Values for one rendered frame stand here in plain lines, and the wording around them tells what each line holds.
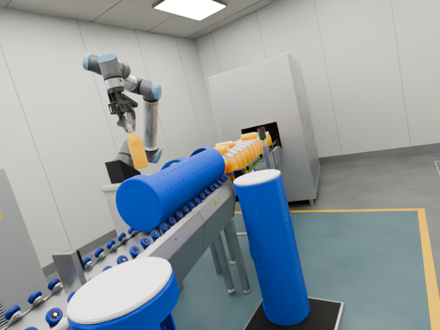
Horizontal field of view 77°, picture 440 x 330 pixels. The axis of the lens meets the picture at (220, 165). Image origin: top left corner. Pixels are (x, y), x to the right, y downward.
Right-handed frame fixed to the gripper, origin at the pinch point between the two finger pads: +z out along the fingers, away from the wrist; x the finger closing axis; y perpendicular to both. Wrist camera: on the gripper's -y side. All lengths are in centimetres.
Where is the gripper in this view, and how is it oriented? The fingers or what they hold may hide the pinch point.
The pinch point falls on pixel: (130, 128)
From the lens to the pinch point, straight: 150.6
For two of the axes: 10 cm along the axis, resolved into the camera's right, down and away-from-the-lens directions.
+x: 9.1, -1.5, -4.0
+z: 2.3, 9.6, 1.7
